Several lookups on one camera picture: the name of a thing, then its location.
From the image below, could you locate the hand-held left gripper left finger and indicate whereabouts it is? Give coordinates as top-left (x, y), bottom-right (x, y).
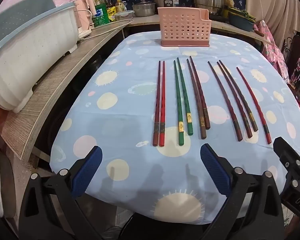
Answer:
top-left (18, 145), bottom-right (105, 240)

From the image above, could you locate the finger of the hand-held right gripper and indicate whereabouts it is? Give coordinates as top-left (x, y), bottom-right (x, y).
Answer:
top-left (273, 137), bottom-right (300, 181)

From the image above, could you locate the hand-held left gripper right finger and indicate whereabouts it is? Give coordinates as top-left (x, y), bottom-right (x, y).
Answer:
top-left (199, 143), bottom-right (285, 240)

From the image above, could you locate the dark red chopstick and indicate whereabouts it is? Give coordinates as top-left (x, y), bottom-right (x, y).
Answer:
top-left (152, 60), bottom-right (162, 147)
top-left (207, 61), bottom-right (243, 142)

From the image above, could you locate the dark brown chopstick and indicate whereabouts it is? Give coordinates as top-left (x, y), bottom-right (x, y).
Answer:
top-left (189, 56), bottom-right (211, 130)
top-left (216, 61), bottom-right (253, 139)
top-left (219, 60), bottom-right (259, 132)

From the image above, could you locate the green chopstick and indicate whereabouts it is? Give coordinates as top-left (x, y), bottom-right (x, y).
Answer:
top-left (176, 57), bottom-right (194, 135)
top-left (173, 60), bottom-right (185, 146)

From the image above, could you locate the pink perforated utensil basket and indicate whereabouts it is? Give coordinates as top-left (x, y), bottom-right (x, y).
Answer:
top-left (157, 7), bottom-right (212, 48)

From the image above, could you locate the blue dotted tablecloth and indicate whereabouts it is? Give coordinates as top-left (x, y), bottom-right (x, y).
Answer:
top-left (50, 31), bottom-right (300, 225)

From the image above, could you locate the black metal rack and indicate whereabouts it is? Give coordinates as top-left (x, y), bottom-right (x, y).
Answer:
top-left (284, 31), bottom-right (300, 110)

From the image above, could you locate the pink pineapple print cloth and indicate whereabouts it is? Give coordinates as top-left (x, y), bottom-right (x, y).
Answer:
top-left (256, 20), bottom-right (290, 83)

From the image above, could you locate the wood grain shelf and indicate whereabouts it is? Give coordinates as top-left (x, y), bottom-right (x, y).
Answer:
top-left (0, 20), bottom-right (134, 161)

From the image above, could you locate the blue plastic basin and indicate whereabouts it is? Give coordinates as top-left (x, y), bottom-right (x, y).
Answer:
top-left (227, 15), bottom-right (256, 32)

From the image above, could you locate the beige curtain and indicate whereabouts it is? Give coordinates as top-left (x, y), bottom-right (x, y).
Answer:
top-left (245, 0), bottom-right (300, 55)

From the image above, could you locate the white power strip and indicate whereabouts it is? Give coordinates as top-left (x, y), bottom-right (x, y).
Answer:
top-left (78, 28), bottom-right (93, 39)

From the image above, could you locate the yellow plastic basin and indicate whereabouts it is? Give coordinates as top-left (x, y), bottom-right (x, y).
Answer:
top-left (227, 7), bottom-right (255, 18)

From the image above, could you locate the clear lidded food container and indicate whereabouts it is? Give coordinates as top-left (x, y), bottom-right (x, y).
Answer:
top-left (114, 10), bottom-right (135, 22)

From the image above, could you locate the pink electric kettle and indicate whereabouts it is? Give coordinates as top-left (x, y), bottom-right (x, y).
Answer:
top-left (74, 0), bottom-right (95, 37)

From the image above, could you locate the small steel pot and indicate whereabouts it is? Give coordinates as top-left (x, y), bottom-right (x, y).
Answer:
top-left (132, 0), bottom-right (157, 18)

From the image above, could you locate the steel rice cooker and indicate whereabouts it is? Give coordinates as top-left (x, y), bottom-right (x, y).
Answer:
top-left (154, 0), bottom-right (182, 15)

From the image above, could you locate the white cord with switch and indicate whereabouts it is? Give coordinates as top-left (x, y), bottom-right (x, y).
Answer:
top-left (255, 0), bottom-right (268, 27)

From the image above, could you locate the white power cable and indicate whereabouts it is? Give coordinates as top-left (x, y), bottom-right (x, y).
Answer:
top-left (79, 19), bottom-right (131, 41)

